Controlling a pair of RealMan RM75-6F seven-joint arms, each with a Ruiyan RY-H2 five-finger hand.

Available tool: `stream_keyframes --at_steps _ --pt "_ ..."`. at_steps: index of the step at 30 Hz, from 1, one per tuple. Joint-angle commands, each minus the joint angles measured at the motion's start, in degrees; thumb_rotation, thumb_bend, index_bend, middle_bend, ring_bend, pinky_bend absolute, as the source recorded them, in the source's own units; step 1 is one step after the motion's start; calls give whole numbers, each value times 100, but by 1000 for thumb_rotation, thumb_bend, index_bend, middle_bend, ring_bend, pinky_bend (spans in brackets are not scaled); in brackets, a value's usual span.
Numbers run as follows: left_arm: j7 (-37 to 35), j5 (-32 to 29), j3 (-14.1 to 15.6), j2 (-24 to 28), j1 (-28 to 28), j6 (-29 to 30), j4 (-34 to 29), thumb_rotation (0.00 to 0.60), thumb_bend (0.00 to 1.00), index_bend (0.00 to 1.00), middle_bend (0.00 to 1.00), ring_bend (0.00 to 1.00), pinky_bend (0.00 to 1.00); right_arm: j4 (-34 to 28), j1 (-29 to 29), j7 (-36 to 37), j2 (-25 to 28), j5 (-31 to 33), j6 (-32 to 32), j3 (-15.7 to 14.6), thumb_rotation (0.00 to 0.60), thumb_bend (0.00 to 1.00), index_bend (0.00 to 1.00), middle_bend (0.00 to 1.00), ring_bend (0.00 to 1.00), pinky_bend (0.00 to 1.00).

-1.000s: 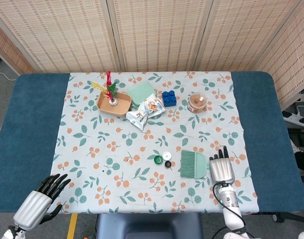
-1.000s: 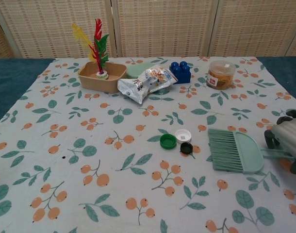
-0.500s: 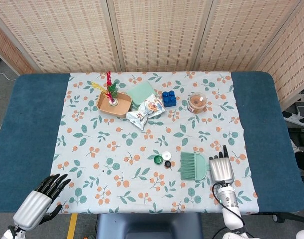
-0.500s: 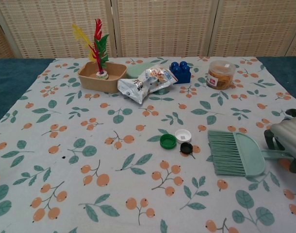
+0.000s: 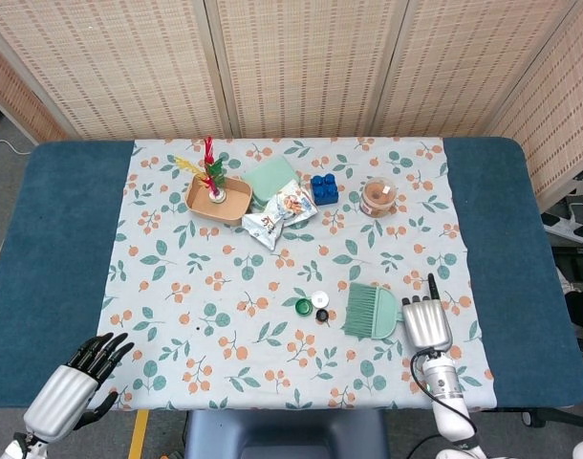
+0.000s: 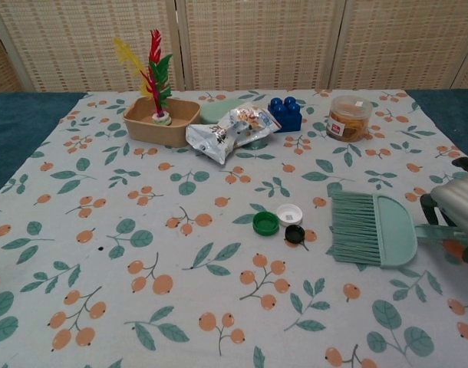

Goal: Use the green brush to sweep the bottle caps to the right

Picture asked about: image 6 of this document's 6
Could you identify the blue building block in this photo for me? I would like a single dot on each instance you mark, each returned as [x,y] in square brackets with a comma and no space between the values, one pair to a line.
[285,117]

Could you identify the colourful feather shuttlecock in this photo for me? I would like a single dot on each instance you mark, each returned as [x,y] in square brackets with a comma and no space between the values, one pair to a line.
[156,57]

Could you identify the black and silver right hand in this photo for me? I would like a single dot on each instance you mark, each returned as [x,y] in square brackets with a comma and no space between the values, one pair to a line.
[456,207]

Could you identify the round snack jar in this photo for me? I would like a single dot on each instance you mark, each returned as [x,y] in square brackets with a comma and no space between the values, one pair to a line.
[349,120]

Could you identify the silver snack bag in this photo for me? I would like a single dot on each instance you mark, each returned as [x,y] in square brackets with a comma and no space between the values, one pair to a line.
[218,142]

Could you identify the green square lid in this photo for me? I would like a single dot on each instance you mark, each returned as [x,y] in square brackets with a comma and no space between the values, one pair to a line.
[215,113]

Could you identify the white bottle cap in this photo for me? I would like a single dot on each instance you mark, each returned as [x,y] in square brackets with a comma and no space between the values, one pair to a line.
[289,214]

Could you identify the black bottle cap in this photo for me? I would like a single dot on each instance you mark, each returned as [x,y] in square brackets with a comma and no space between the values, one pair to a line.
[295,234]

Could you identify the green bottle cap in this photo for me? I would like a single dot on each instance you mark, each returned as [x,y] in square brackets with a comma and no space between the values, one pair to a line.
[265,224]

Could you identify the brown paper tray box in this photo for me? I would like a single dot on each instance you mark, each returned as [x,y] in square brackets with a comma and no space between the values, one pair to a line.
[149,130]

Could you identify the floral fruit print tablecloth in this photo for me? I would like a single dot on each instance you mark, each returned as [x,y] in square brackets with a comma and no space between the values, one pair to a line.
[180,268]

